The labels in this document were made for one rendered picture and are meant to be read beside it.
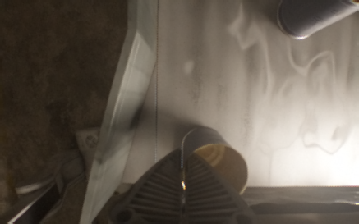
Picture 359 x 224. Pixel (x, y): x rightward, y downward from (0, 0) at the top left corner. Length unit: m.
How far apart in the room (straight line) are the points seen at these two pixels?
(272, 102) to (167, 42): 0.18
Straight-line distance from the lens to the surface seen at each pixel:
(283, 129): 0.26
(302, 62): 0.28
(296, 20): 0.25
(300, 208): 0.39
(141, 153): 0.23
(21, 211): 0.90
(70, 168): 1.36
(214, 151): 0.22
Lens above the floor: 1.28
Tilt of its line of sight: 84 degrees down
